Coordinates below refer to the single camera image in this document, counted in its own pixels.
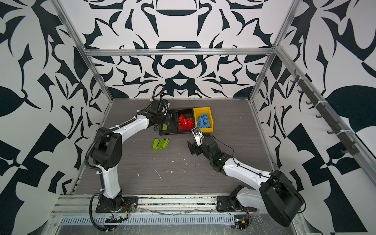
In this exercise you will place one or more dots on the wall hook rail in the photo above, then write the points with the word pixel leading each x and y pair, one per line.
pixel 326 112

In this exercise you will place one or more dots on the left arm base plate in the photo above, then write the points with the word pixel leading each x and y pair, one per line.
pixel 124 204

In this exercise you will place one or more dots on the circuit board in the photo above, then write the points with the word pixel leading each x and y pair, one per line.
pixel 242 222
pixel 116 218

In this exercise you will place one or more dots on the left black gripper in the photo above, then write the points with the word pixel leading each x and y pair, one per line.
pixel 164 119

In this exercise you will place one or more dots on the middle black bin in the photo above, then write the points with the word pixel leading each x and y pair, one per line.
pixel 188 113

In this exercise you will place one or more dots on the red lego arch piece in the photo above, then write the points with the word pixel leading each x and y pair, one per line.
pixel 186 124

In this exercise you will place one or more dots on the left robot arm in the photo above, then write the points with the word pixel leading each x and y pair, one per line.
pixel 105 152

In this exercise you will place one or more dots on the blue lego brick front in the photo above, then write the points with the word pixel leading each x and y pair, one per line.
pixel 203 121

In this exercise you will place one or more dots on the yellow bin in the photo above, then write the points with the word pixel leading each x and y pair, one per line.
pixel 198 112

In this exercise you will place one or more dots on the white cable duct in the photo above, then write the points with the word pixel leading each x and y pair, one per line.
pixel 185 219

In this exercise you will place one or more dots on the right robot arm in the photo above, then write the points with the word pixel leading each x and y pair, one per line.
pixel 271 192

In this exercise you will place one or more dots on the left black bin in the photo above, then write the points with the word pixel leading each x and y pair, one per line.
pixel 172 127

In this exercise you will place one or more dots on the green lego brick cluster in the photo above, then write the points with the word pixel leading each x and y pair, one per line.
pixel 160 144

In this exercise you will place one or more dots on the right circuit board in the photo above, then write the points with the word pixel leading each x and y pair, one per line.
pixel 242 222

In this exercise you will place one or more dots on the left circuit board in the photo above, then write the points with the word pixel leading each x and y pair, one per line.
pixel 116 218

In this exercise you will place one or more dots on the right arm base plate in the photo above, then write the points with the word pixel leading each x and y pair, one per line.
pixel 230 204

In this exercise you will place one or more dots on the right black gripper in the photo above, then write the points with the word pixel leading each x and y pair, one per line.
pixel 194 146

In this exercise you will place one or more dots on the black bin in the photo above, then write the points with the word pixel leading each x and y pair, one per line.
pixel 172 127
pixel 188 113

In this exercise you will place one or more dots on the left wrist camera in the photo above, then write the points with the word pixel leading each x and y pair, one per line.
pixel 163 106

